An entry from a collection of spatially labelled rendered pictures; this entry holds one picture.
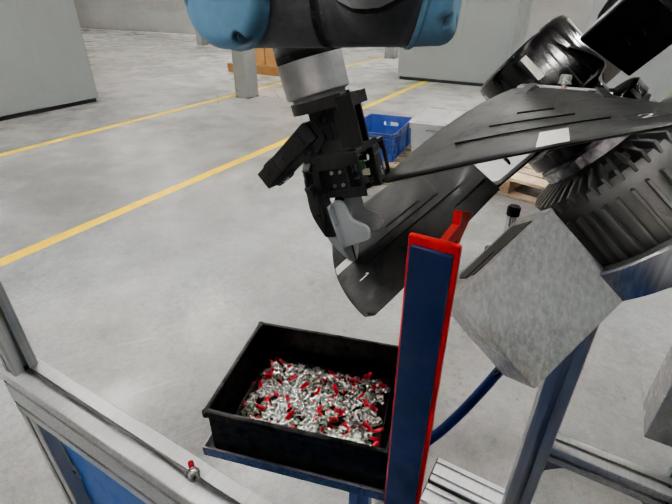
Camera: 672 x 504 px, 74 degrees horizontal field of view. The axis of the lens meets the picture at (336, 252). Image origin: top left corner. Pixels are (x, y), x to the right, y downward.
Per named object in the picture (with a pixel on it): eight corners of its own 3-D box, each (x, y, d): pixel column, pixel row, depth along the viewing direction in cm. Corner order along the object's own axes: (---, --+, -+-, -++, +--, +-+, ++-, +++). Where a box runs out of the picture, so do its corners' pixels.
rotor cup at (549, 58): (613, 102, 60) (548, 30, 60) (677, 74, 45) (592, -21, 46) (524, 176, 63) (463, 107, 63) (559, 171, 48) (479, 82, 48)
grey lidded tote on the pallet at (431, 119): (471, 149, 374) (478, 109, 358) (459, 172, 326) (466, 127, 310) (423, 143, 389) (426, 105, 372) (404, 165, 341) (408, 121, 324)
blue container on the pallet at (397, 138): (412, 142, 392) (414, 117, 380) (392, 163, 344) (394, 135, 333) (368, 137, 405) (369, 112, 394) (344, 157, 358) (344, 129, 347)
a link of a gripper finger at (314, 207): (329, 241, 55) (309, 173, 52) (319, 242, 56) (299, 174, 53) (348, 226, 58) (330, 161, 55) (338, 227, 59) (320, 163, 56)
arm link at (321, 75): (264, 70, 49) (304, 61, 55) (276, 112, 51) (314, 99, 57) (318, 52, 45) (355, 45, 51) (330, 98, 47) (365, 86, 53)
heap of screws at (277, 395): (393, 386, 62) (394, 373, 61) (375, 478, 50) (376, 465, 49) (266, 361, 66) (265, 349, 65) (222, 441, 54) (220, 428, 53)
